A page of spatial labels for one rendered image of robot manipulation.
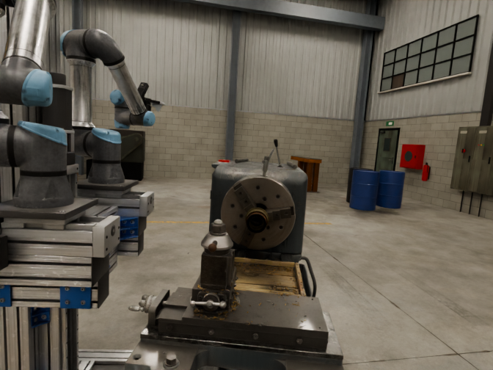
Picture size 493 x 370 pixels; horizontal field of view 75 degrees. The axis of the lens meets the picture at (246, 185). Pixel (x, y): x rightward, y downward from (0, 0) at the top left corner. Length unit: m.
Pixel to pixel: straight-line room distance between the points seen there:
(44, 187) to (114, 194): 0.50
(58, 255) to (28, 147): 0.30
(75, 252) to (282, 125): 11.13
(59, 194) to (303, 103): 11.50
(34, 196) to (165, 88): 10.58
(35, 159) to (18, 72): 0.30
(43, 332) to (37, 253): 0.48
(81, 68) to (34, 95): 0.83
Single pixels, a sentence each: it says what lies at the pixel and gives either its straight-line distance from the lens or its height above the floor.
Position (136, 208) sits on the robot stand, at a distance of 1.48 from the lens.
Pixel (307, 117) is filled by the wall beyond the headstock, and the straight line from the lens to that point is 12.24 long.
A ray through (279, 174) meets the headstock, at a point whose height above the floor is 1.24.
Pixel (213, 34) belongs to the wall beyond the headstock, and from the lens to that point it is 11.95.
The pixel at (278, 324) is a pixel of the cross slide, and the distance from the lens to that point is 0.80.
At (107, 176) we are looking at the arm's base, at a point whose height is 1.19.
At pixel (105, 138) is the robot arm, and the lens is 1.49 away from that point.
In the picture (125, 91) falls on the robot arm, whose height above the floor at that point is 1.57.
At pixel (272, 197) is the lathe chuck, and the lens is 1.34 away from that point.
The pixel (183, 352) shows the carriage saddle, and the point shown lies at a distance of 0.82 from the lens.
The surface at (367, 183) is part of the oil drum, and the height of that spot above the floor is 0.63.
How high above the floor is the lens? 1.38
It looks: 8 degrees down
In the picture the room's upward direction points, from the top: 4 degrees clockwise
